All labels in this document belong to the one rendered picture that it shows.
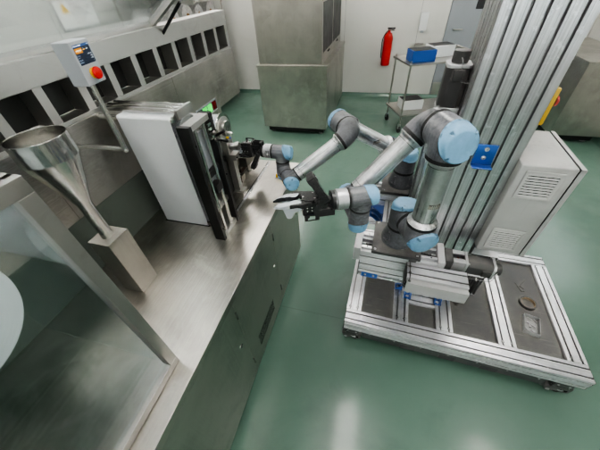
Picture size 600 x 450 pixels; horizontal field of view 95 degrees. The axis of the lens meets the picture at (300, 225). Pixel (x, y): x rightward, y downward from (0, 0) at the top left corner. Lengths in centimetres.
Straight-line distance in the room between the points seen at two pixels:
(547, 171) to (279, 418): 171
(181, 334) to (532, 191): 143
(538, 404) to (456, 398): 43
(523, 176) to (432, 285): 56
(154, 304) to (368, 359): 131
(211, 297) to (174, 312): 14
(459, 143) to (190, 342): 106
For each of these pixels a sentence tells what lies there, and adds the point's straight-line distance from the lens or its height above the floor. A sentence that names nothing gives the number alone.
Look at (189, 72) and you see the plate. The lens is 190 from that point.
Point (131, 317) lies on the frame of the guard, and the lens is 82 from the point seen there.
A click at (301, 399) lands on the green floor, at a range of 187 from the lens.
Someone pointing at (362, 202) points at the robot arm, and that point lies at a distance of 96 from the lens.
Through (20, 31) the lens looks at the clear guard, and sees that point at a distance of 123.
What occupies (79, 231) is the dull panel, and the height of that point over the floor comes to 110.
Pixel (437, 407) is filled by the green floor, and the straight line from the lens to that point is 197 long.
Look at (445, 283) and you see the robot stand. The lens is 143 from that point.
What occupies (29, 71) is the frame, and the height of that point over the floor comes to 162.
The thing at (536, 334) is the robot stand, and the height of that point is 24.
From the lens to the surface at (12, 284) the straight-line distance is 64.
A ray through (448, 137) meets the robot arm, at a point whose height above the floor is 143.
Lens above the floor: 181
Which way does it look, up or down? 42 degrees down
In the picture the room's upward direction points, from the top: 4 degrees counter-clockwise
